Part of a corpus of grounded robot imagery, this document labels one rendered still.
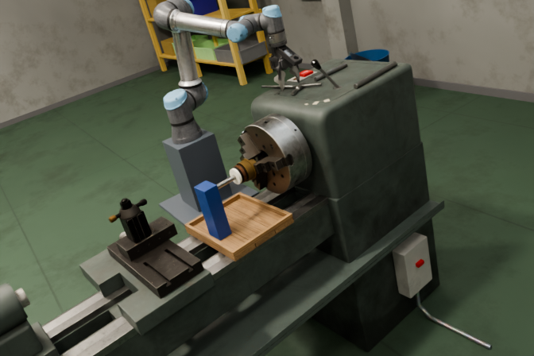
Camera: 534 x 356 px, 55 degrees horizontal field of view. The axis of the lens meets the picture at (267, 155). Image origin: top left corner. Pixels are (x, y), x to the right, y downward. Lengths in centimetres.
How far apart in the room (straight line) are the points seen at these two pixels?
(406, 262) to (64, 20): 762
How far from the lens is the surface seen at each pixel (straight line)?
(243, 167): 207
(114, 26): 946
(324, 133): 205
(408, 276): 260
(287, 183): 209
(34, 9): 916
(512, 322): 283
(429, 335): 276
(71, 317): 206
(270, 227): 202
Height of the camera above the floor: 196
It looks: 24 degrees down
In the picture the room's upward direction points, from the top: 15 degrees counter-clockwise
